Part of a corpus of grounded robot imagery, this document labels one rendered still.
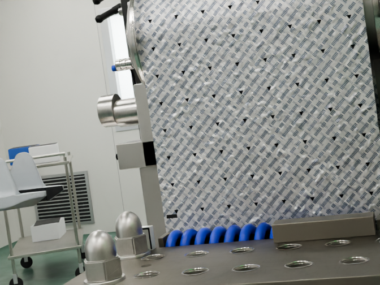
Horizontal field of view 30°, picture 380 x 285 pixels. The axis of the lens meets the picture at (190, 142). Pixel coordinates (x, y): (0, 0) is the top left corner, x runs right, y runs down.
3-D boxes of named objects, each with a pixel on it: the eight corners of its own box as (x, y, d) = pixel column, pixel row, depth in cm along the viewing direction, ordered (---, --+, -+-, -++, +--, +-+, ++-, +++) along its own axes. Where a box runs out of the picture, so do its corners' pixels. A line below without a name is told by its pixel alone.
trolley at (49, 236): (21, 268, 601) (3, 149, 595) (90, 257, 608) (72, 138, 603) (9, 294, 511) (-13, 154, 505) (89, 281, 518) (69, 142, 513)
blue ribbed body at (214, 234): (176, 259, 77) (171, 227, 77) (379, 244, 71) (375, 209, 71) (165, 267, 73) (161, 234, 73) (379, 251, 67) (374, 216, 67)
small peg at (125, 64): (120, 69, 84) (117, 57, 84) (142, 65, 83) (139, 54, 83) (116, 73, 83) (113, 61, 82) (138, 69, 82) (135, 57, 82)
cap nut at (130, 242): (122, 252, 73) (116, 210, 73) (155, 250, 72) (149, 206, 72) (108, 261, 70) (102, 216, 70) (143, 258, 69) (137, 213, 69)
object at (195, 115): (169, 246, 78) (146, 78, 77) (391, 229, 71) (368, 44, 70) (168, 247, 77) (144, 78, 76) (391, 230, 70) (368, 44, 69)
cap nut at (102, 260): (94, 276, 64) (86, 227, 64) (132, 273, 63) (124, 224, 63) (76, 288, 61) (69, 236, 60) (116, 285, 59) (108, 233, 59)
